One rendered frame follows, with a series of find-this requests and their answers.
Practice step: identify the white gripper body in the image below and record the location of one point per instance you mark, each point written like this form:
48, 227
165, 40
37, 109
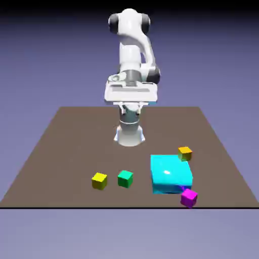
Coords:
131, 93

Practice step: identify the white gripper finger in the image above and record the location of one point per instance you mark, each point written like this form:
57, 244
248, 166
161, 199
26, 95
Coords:
138, 109
122, 109

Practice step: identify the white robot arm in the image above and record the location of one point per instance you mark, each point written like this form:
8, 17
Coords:
132, 40

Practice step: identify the small orange cube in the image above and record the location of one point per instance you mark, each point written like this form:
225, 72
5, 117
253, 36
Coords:
185, 153

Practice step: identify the small green cube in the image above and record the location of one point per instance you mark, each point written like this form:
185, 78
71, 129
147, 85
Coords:
125, 179

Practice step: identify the small yellow cube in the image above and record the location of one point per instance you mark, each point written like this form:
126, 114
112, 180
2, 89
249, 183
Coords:
99, 181

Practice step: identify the small magenta cube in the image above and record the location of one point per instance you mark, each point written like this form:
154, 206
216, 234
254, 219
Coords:
189, 198

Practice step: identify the large cyan box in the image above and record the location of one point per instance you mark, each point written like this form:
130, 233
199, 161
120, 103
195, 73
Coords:
170, 174

